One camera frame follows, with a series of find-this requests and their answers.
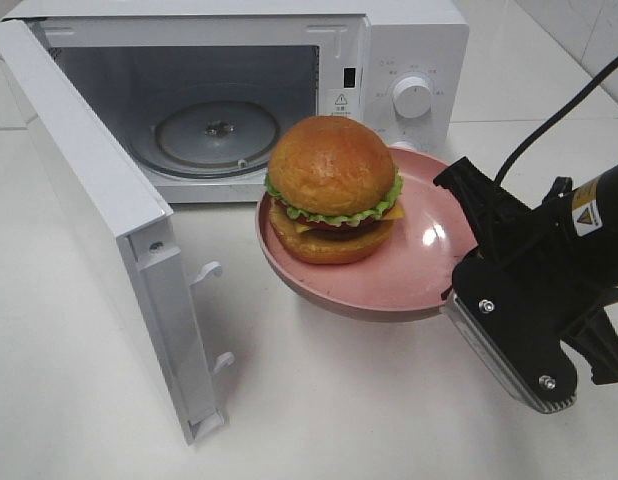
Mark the upper white power knob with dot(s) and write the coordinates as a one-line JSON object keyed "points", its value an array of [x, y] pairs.
{"points": [[412, 96]]}

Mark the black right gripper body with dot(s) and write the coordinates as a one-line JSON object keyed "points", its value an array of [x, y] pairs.
{"points": [[540, 281]]}

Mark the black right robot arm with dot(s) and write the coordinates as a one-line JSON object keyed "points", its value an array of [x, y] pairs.
{"points": [[538, 281]]}

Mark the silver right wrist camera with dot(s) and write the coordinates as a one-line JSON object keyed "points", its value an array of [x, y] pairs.
{"points": [[495, 360]]}

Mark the lower white timer knob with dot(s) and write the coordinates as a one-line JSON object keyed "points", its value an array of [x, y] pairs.
{"points": [[406, 145]]}

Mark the pink round plate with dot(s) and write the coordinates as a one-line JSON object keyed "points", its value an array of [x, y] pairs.
{"points": [[405, 279]]}

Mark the white microwave door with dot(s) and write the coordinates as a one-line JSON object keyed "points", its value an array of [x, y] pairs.
{"points": [[123, 225]]}

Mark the burger with lettuce and cheese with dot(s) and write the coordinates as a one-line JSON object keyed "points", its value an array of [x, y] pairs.
{"points": [[334, 190]]}

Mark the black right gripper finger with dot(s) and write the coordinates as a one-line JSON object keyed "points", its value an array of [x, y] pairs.
{"points": [[475, 192]]}

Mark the glass microwave turntable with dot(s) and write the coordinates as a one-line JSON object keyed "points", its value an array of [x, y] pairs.
{"points": [[216, 139]]}

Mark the white microwave oven body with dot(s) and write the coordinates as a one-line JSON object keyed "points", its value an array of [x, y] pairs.
{"points": [[135, 62]]}

